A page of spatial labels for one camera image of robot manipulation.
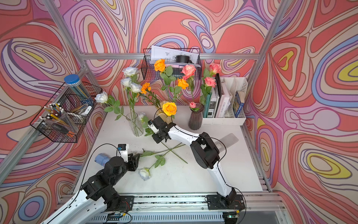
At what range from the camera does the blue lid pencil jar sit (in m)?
0.72

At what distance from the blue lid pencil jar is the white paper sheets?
0.43 meters

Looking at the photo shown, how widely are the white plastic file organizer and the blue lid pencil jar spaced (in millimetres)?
699

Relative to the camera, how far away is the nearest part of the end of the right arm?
0.71 meters
